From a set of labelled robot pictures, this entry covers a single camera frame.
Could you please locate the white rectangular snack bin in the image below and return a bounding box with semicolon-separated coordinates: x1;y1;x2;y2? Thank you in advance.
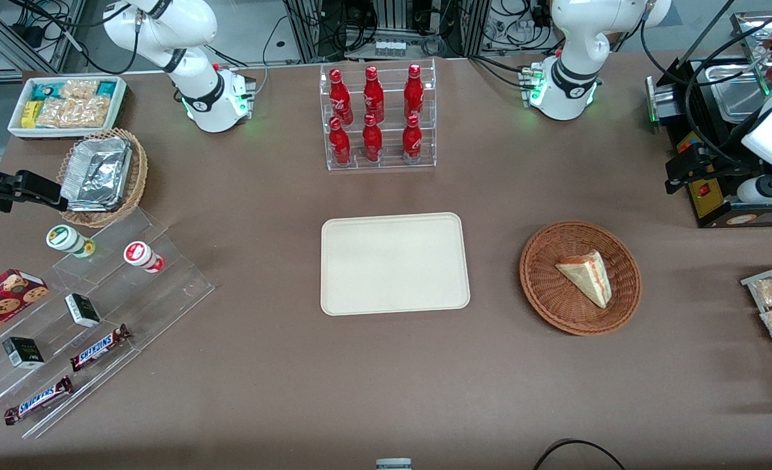
7;75;128;140

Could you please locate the black food warmer machine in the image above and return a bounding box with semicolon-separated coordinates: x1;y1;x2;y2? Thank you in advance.
645;10;772;228

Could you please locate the tray of packaged snacks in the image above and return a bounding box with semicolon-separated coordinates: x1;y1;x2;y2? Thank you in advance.
741;259;772;400

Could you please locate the snickers chocolate bar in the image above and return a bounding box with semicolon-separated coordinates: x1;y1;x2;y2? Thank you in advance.
69;324;132;373
3;376;74;426

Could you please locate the green lid yogurt cup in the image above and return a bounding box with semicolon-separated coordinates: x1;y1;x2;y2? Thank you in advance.
46;224;97;259

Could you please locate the clear acrylic bottle rack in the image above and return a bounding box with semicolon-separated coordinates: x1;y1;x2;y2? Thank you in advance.
319;58;438;172

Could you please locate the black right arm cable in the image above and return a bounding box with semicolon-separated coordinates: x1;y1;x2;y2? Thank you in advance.
6;0;142;75

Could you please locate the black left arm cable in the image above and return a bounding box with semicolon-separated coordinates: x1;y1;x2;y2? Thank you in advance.
639;0;772;167

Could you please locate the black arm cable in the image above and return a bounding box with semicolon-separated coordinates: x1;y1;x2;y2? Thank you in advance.
6;0;142;75
639;0;772;167

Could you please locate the silver foil container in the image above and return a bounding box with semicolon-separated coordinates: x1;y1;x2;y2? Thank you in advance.
60;136;132;212

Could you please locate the round brown wicker basket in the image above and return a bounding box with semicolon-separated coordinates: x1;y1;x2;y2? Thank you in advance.
519;221;642;337

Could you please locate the black floor cable loop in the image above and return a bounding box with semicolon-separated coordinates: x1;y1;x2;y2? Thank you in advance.
532;439;628;470

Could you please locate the steel warmer pan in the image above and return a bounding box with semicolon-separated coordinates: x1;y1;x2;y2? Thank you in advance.
704;63;772;123

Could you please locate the triangular sandwich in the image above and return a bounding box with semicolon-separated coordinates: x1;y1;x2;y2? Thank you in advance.
555;250;613;309

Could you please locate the aluminium frame rack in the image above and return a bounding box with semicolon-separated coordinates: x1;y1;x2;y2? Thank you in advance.
284;0;492;63

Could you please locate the wicker basket with foil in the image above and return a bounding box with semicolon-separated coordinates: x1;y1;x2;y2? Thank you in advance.
57;127;149;228

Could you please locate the red cola bottle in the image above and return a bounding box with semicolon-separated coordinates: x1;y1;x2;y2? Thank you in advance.
403;63;425;119
328;117;352;166
401;114;424;163
329;69;354;125
362;114;384;163
363;65;386;123

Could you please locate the small black carton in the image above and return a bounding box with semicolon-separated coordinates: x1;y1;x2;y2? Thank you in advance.
64;292;102;328
2;336;45;370

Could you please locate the cream plastic serving tray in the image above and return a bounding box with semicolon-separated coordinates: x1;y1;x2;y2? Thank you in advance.
320;212;471;317

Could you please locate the red cookie box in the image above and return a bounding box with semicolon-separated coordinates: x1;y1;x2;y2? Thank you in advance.
0;268;50;347

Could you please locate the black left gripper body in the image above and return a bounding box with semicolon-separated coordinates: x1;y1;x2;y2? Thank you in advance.
676;144;762;191

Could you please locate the clear acrylic step display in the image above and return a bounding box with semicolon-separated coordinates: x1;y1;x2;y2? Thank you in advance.
0;207;216;440

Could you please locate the red lid yogurt cup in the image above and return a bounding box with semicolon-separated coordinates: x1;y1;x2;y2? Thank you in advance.
123;240;165;274

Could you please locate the large clear cracker packet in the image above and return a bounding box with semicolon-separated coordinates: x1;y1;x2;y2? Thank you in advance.
36;97;112;129

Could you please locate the small clear cracker packet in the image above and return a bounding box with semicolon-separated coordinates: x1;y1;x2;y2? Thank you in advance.
59;79;100;100

